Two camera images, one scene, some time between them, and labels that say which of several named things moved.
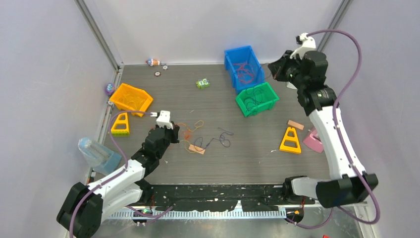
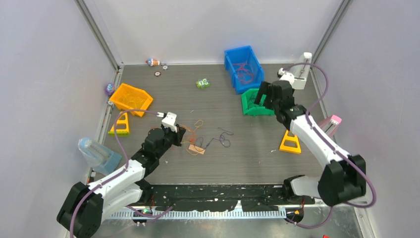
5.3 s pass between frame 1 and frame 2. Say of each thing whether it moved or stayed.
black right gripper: moved
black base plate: stayed
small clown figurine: stayed
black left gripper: stayed
